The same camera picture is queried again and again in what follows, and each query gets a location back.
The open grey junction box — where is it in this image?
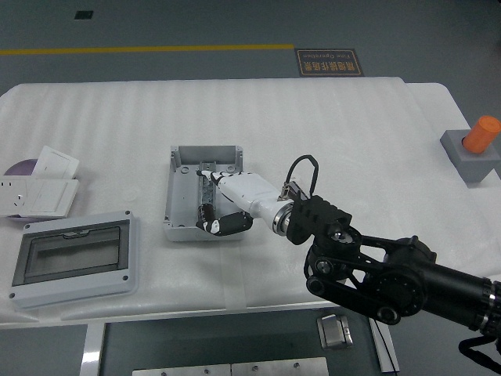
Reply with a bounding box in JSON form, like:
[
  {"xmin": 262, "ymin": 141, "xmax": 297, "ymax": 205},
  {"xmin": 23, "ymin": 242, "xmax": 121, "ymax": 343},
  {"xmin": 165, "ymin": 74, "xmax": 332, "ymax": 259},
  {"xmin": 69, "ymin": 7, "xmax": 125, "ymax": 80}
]
[{"xmin": 163, "ymin": 144, "xmax": 249, "ymax": 243}]

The grey box with dark window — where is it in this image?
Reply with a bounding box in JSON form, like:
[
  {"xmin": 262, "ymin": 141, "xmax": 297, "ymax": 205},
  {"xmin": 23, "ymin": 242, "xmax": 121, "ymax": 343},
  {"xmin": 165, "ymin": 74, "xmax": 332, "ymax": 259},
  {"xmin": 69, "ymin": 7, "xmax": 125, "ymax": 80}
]
[{"xmin": 8, "ymin": 210, "xmax": 141, "ymax": 310}]

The black orange floor sign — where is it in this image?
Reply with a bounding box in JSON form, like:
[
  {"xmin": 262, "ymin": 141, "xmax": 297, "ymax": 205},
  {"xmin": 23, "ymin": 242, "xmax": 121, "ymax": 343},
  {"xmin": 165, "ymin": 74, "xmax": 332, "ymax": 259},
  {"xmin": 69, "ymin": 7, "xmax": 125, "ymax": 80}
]
[{"xmin": 294, "ymin": 48, "xmax": 365, "ymax": 78}]

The white tape strip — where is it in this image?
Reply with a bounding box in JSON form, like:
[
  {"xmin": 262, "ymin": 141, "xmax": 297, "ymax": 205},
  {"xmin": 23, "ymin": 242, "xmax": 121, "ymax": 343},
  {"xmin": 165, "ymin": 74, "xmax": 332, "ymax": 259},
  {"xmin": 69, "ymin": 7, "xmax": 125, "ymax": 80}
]
[{"xmin": 218, "ymin": 247, "xmax": 247, "ymax": 310}]

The white switch plate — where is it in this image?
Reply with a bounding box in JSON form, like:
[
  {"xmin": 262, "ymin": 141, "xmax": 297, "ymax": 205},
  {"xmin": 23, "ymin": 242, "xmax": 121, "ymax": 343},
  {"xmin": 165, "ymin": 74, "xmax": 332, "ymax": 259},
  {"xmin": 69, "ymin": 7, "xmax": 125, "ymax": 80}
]
[
  {"xmin": 31, "ymin": 145, "xmax": 81, "ymax": 180},
  {"xmin": 29, "ymin": 179, "xmax": 81, "ymax": 219}
]

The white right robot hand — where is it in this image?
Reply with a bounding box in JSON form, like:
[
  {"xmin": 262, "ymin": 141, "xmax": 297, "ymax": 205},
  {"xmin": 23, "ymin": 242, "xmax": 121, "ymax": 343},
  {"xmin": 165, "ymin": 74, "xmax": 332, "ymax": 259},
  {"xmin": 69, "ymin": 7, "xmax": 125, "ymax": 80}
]
[{"xmin": 194, "ymin": 168, "xmax": 294, "ymax": 238}]

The white wall socket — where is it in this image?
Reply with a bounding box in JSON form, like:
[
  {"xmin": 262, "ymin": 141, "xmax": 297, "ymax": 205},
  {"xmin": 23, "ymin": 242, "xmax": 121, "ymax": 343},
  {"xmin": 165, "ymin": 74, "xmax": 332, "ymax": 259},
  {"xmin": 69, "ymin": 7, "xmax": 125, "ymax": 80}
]
[{"xmin": 0, "ymin": 175, "xmax": 38, "ymax": 216}]

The white table leg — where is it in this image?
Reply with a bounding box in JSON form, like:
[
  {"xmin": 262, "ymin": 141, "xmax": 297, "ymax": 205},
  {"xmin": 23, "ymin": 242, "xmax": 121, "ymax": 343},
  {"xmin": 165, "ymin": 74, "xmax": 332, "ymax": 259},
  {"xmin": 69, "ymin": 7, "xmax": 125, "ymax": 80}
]
[
  {"xmin": 80, "ymin": 323, "xmax": 106, "ymax": 376},
  {"xmin": 369, "ymin": 317, "xmax": 401, "ymax": 373}
]

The metal mounting rail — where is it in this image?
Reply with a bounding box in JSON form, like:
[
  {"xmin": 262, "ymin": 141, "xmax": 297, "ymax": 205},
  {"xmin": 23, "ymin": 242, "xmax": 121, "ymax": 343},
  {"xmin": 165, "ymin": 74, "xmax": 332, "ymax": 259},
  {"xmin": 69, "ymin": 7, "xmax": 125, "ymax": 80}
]
[{"xmin": 198, "ymin": 160, "xmax": 218, "ymax": 207}]

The orange cylinder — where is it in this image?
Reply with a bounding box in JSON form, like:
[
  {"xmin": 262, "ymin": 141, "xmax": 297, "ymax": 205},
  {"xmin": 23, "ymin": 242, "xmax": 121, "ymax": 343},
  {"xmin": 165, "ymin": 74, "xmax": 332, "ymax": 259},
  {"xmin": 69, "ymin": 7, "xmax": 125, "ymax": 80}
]
[{"xmin": 463, "ymin": 114, "xmax": 501, "ymax": 154}]

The purple disc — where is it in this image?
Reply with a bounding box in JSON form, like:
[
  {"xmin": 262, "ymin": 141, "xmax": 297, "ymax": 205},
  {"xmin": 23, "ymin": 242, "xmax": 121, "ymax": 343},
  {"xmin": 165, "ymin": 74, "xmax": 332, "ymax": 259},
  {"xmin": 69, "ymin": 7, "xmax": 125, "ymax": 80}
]
[{"xmin": 3, "ymin": 158, "xmax": 40, "ymax": 222}]

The grey block holder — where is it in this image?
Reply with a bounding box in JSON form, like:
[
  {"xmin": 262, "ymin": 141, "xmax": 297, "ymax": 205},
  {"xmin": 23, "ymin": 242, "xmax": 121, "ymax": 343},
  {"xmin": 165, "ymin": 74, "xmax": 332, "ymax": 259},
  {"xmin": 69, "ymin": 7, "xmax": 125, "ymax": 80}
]
[{"xmin": 440, "ymin": 128, "xmax": 501, "ymax": 190}]

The thin black cable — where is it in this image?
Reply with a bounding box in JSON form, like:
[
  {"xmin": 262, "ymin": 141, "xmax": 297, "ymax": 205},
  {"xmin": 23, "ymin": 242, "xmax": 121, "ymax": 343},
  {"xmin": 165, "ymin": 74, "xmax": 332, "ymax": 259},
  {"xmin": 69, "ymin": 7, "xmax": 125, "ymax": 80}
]
[{"xmin": 369, "ymin": 317, "xmax": 396, "ymax": 373}]

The white foam mat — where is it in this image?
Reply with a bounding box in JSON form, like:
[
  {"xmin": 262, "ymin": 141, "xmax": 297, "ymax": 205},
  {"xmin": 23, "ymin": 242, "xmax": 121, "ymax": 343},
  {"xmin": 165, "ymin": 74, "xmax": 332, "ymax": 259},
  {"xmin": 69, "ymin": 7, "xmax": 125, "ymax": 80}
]
[{"xmin": 0, "ymin": 76, "xmax": 426, "ymax": 326}]

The grey metal plate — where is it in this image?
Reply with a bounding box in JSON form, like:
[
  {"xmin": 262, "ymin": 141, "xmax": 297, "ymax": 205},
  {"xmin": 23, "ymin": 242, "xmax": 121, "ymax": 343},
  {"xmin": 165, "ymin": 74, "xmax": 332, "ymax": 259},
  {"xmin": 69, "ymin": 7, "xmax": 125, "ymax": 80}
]
[
  {"xmin": 132, "ymin": 363, "xmax": 232, "ymax": 376},
  {"xmin": 231, "ymin": 356, "xmax": 329, "ymax": 376}
]

